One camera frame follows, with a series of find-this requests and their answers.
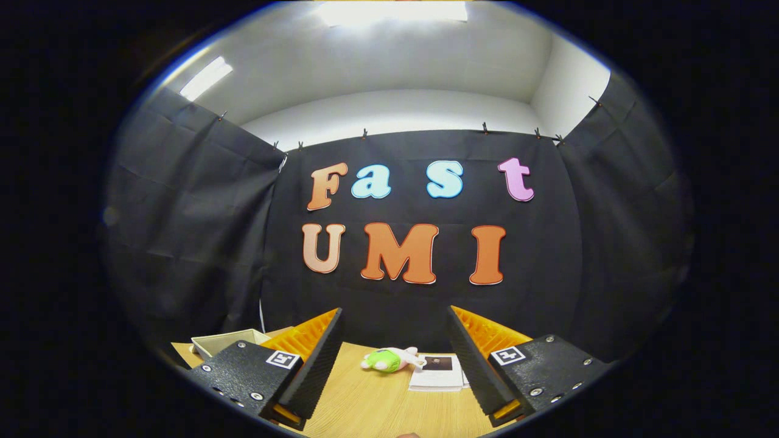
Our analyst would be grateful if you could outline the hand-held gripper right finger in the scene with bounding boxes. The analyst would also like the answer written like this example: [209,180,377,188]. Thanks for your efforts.
[448,305,611,428]

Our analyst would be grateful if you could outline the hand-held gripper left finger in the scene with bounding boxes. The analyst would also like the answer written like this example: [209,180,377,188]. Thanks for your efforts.
[183,307,344,431]

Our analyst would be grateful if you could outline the grey fabric storage box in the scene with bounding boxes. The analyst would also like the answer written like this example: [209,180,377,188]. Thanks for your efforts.
[190,327,293,361]

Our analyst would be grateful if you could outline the white book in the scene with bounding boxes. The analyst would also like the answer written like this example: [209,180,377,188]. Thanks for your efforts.
[407,354,467,392]

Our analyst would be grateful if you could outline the green and pink plush toy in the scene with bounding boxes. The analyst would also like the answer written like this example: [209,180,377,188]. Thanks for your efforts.
[360,346,427,374]

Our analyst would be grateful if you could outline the black backdrop cloth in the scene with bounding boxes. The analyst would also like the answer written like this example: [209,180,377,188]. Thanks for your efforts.
[100,70,697,367]

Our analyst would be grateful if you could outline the twin tube ceiling light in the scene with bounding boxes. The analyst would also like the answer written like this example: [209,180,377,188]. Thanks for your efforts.
[179,55,234,102]

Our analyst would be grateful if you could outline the large ceiling light panel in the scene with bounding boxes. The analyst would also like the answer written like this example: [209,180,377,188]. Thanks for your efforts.
[316,1,469,27]

